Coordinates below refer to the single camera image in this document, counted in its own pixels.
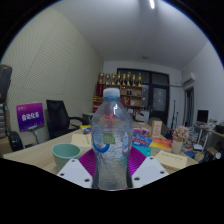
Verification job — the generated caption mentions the blue colourful book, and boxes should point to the blue colourful book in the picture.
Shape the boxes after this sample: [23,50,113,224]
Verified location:
[132,133,154,149]

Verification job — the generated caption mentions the cluttered side desk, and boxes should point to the cluttered side desk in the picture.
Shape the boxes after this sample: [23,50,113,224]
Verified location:
[193,121,224,161]

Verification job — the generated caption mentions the teal book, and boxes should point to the teal book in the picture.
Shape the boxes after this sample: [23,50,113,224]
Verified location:
[133,145,153,158]

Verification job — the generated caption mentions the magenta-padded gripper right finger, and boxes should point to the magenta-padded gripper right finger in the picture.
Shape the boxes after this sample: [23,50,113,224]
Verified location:
[126,146,170,189]

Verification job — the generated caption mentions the light green cup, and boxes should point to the light green cup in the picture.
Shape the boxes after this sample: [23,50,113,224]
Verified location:
[51,143,82,174]

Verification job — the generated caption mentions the white box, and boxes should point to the white box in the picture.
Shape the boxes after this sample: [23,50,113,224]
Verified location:
[134,111,150,124]

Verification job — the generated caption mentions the pale yellow notebook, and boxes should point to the pale yellow notebook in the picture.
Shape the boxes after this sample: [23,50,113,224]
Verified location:
[153,149,189,173]
[70,133,93,149]

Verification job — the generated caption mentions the pink flowers in white pot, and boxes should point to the pink flowers in white pot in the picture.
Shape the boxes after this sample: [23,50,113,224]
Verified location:
[171,125,190,155]

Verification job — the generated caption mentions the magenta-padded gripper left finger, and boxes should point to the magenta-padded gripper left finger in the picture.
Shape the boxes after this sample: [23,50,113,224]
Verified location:
[56,148,99,190]

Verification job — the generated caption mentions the wooden shelf unit with trophies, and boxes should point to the wooden shelf unit with trophies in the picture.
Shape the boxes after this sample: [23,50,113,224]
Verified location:
[92,71,144,118]

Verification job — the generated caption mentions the black office chair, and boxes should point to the black office chair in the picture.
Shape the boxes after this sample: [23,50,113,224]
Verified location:
[45,99,89,140]

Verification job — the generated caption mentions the dark glass door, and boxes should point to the dark glass door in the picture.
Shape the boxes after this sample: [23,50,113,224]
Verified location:
[125,68,170,126]

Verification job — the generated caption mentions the purple sign board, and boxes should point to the purple sign board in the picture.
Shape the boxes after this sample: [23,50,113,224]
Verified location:
[15,102,46,133]

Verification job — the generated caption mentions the black computer monitor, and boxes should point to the black computer monitor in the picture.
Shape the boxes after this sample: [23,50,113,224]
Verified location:
[196,109,210,124]

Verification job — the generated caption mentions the clear plastic water bottle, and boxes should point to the clear plastic water bottle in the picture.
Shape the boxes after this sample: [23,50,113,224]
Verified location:
[90,87,135,191]

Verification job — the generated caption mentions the orange book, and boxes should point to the orange book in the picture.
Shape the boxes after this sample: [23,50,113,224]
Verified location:
[148,137,173,152]

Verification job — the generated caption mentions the white wall air conditioner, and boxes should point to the white wall air conditioner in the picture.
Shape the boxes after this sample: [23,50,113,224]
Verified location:
[181,72,197,86]

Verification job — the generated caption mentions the brown cardboard box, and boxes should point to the brown cardboard box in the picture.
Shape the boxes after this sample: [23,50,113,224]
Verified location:
[151,119,163,139]

